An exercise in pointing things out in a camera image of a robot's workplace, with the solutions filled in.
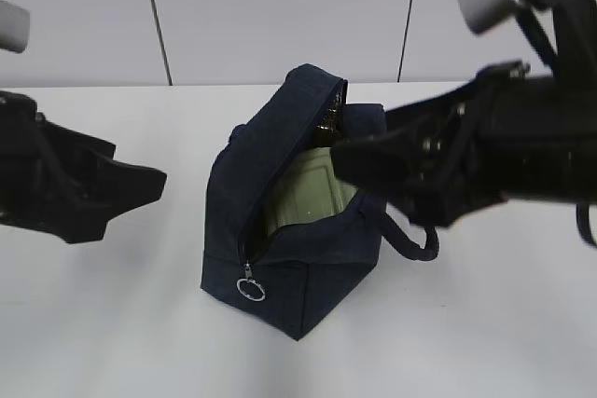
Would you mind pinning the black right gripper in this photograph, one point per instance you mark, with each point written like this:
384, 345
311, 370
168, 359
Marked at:
501, 136

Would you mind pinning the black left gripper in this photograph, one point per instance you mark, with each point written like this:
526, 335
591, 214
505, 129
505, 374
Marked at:
63, 181

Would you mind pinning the green lid glass container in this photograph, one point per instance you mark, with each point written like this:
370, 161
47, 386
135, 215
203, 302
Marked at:
306, 195

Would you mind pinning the dark blue lunch bag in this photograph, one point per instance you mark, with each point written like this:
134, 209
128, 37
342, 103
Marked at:
293, 288

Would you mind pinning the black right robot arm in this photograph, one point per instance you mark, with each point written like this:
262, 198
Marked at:
563, 34

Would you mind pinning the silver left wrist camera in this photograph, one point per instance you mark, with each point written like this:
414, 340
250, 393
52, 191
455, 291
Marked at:
15, 25

